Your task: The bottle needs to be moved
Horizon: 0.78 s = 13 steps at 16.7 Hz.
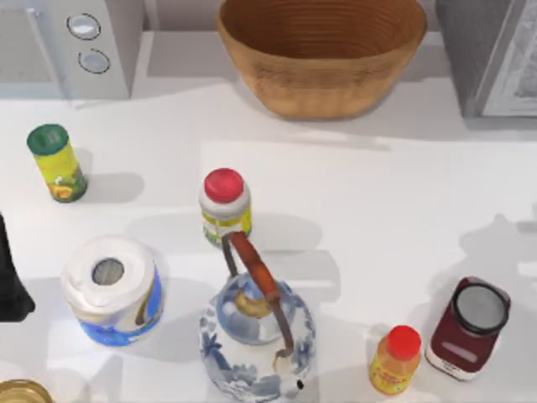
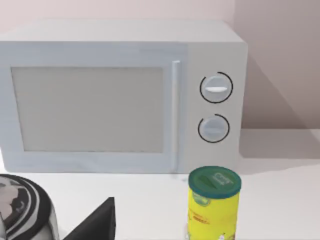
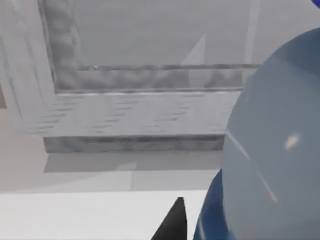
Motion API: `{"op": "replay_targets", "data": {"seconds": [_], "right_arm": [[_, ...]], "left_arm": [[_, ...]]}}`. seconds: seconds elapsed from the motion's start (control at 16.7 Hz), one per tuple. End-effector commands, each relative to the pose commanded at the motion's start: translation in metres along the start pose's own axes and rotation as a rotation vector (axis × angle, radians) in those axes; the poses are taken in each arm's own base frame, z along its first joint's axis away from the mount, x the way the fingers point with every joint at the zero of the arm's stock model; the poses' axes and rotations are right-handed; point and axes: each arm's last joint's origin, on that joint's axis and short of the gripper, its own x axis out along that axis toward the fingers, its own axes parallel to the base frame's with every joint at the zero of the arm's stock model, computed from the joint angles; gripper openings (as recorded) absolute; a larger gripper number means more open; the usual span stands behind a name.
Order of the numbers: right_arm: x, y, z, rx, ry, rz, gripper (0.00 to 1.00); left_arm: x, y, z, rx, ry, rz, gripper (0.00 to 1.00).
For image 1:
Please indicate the white jar with red lid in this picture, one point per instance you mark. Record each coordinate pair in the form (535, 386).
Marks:
(224, 205)

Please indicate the blue and white teapot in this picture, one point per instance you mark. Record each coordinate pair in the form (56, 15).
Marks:
(256, 336)

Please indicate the brown woven basket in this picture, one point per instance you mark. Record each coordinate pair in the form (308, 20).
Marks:
(323, 71)

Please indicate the white paper towel roll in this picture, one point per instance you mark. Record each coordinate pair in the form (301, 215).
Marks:
(113, 294)

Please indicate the yellow bottle with red cap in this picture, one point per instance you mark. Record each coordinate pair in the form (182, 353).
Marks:
(396, 363)

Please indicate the green and yellow canister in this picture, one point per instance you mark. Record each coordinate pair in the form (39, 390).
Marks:
(58, 168)

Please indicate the round microwave knob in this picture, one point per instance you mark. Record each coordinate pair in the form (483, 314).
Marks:
(83, 24)
(94, 61)

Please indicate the dark red jar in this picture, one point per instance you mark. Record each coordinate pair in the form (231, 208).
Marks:
(465, 331)

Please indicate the pale microwave oven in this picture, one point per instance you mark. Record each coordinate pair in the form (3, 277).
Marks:
(50, 50)

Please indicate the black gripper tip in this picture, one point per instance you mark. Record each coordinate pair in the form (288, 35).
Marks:
(10, 285)

